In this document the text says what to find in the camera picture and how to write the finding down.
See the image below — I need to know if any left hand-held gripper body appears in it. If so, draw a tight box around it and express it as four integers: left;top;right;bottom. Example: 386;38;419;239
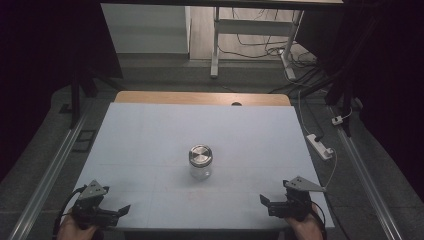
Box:
70;179;118;231

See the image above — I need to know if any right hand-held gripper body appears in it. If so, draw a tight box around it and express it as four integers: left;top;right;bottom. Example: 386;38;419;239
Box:
282;175;327;223

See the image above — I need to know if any clear glass jar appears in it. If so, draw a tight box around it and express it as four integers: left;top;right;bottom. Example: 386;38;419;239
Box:
189;161;213;181

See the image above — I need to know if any round steel jar lid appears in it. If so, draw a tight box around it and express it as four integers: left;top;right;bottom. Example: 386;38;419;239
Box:
188;144;214;168

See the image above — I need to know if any person's right hand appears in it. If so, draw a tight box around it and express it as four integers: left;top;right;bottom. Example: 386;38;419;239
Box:
284;204;325;240

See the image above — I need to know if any person's left hand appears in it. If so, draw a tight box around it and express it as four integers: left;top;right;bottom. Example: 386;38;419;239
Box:
55;215;100;240

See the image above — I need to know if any white power strip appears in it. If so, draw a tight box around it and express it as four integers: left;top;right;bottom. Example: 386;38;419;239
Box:
306;133;335;162

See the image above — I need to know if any black metal stand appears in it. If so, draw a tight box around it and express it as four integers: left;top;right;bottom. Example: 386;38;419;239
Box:
323;74;356;138
68;63;116;130

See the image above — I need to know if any wooden table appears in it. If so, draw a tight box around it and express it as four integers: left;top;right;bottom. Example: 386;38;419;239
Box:
114;90;292;107

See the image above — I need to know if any black curtain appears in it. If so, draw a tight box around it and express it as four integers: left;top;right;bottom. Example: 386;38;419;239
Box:
294;0;424;203
0;0;124;183

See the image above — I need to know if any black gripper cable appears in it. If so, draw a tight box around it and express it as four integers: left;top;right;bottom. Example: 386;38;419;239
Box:
52;185;87;240
310;200;330;240

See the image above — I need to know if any aluminium floor rail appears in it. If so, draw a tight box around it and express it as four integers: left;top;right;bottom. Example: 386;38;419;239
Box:
7;108;89;240
328;104;405;240

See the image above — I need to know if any tangle of black floor cables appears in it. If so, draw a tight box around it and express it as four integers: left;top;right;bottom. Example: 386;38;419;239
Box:
218;8;334;96

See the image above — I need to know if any white desk frame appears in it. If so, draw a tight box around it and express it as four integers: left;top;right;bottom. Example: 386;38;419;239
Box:
209;6;305;81

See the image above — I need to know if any white wall panel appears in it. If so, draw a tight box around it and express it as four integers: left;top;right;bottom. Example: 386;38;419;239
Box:
100;3;192;55

